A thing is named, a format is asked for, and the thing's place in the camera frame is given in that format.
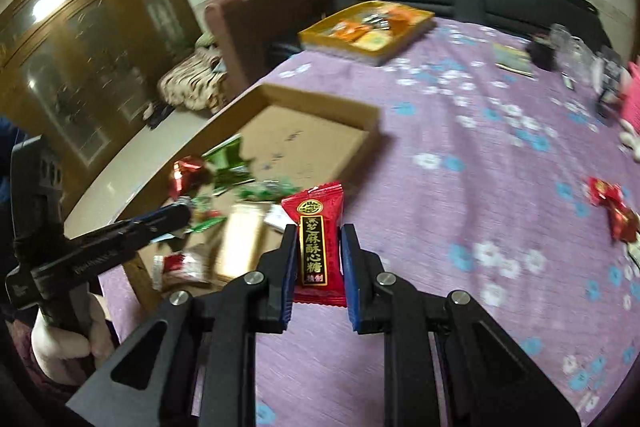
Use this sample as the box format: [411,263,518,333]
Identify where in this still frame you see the red sesame candy packet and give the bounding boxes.
[281,182,346,308]

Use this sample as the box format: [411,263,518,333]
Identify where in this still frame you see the green snack packet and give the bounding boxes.
[202,133,255,196]

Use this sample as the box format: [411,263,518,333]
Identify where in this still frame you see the white red snack packet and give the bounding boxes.
[152,251,209,291]

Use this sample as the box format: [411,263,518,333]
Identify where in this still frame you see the person's left hand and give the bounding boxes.
[32,294,114,387]

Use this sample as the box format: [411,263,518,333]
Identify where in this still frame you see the yellow biscuit packet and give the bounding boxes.
[214,202,271,282]

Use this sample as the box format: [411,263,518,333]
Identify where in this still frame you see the shiny red snack packet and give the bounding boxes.
[169,156,209,200]

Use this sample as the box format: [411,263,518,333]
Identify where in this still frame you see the shallow cardboard box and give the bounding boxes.
[118,83,381,313]

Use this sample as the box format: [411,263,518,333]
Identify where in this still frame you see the purple floral tablecloth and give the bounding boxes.
[98,17,640,427]

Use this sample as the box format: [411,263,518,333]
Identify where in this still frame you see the wooden glass cabinet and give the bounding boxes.
[1,0,200,213]

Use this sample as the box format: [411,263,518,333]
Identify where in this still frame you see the patterned blanket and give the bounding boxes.
[157,48,227,114]

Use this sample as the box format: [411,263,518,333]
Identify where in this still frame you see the yellow snack tray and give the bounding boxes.
[298,0,436,66]

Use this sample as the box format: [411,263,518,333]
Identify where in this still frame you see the red candy wrappers pile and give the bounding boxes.
[587,176,639,244]

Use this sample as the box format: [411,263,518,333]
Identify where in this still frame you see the brown armchair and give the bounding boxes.
[203,0,331,100]

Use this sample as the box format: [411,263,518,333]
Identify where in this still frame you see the small green booklet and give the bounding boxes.
[492,43,535,78]

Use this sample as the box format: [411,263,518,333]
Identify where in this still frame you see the black square container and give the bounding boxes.
[526,34,556,72]

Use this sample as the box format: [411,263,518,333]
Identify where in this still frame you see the white cotton gloves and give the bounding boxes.
[618,119,640,164]

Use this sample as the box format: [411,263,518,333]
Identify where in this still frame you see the pink knit covered bottle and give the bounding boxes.
[620,62,640,132]

